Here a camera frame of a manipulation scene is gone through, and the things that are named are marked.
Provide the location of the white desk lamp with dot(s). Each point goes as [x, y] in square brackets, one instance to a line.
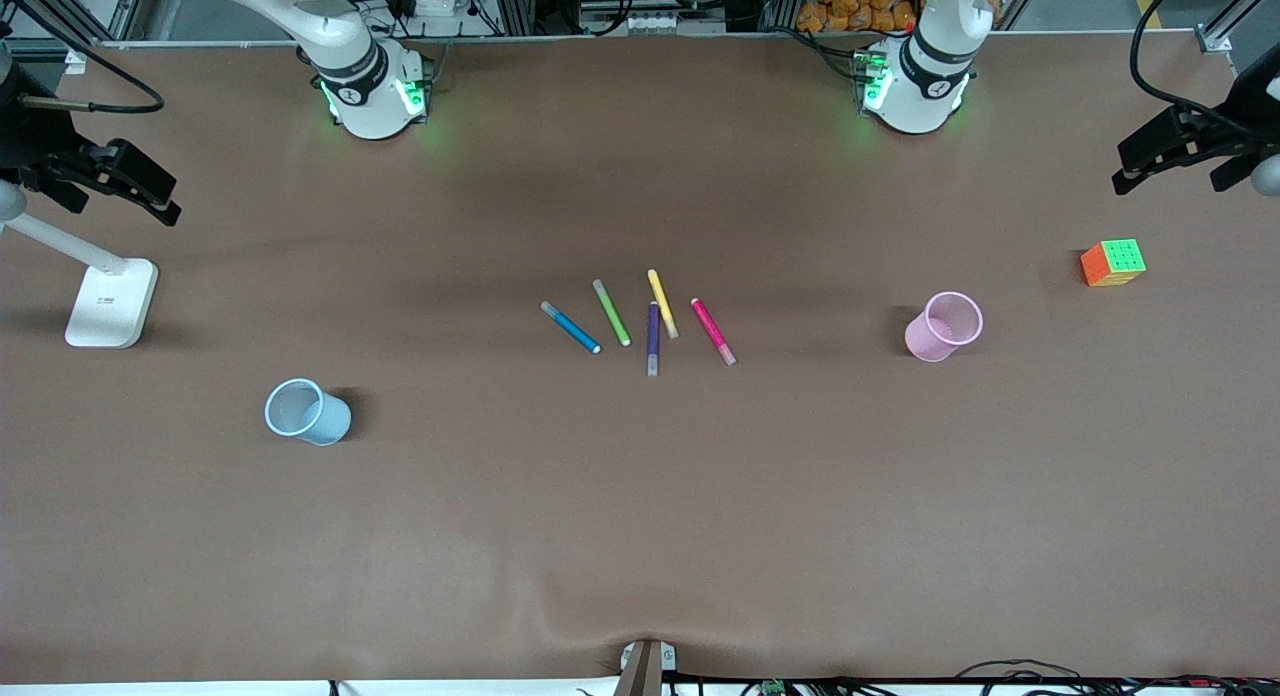
[110, 306]

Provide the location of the light blue cup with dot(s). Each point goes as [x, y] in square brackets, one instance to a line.
[322, 418]

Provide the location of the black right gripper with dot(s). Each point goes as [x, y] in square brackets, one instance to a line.
[30, 136]

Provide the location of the orange snack bag pile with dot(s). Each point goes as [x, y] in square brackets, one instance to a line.
[855, 6]

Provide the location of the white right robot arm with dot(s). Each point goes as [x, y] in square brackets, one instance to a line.
[365, 86]

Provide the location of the blue marker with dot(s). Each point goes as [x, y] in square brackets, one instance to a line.
[570, 327]

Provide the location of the yellow marker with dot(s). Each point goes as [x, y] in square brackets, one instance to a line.
[662, 302]

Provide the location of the white connector block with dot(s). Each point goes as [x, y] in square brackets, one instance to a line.
[652, 22]

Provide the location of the pink marker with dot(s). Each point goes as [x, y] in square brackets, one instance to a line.
[712, 330]

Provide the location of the green marker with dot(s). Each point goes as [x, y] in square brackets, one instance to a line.
[611, 313]

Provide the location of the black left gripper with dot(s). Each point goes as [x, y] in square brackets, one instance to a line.
[1252, 108]

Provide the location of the white power strip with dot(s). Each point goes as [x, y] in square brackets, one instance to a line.
[440, 3]

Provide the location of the multicolour puzzle cube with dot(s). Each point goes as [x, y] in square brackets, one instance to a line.
[1112, 264]

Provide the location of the metal corner bracket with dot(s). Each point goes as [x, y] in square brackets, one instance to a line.
[1213, 39]

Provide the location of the aluminium frame post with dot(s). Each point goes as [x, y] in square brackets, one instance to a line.
[783, 1]
[512, 4]

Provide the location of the purple marker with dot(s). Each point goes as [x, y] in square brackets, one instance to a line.
[653, 338]

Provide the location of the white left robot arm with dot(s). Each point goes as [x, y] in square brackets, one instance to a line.
[915, 86]

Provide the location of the pink cup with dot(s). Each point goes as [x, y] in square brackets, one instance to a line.
[935, 338]

